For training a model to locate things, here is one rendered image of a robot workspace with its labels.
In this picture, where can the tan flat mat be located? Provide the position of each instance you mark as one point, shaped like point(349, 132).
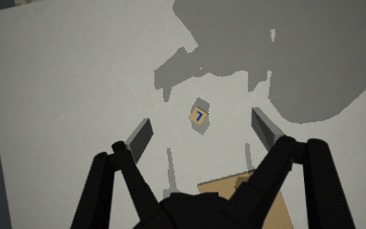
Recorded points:
point(277, 218)

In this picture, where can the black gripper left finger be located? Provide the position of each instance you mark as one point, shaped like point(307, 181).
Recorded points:
point(94, 207)

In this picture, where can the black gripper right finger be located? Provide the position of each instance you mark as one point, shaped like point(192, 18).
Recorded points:
point(327, 207)

